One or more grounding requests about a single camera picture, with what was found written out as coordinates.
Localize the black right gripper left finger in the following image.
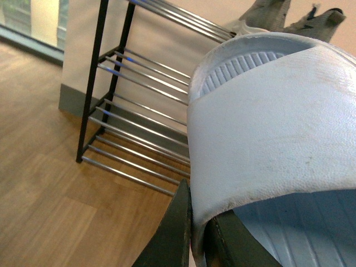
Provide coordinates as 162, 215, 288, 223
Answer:
133, 179, 192, 266

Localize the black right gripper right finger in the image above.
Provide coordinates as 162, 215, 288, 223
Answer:
205, 210, 281, 267

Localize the light blue slipper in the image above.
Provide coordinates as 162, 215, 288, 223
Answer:
187, 33, 355, 266

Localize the grey knit sneaker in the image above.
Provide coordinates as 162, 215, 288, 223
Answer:
231, 0, 291, 36
283, 5, 346, 42

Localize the black metal shoe rack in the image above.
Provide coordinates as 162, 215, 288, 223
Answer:
76, 1, 235, 196

